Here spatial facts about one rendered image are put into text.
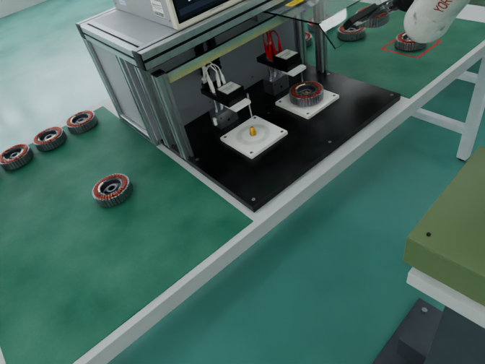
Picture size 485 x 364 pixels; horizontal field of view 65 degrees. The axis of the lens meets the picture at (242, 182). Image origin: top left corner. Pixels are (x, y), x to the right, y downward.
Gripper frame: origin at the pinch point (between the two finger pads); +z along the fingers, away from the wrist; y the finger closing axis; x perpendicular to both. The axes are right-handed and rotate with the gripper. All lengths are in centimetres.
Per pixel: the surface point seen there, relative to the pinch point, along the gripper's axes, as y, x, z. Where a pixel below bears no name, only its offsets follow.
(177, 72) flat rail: -71, 3, -13
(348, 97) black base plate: -19.5, -22.0, -3.9
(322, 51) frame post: -16.4, -5.2, 9.2
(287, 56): -34.2, -3.0, -1.3
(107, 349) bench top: -109, -47, -41
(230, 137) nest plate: -61, -20, -3
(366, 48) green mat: 8.3, -9.5, 21.2
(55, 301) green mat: -119, -38, -27
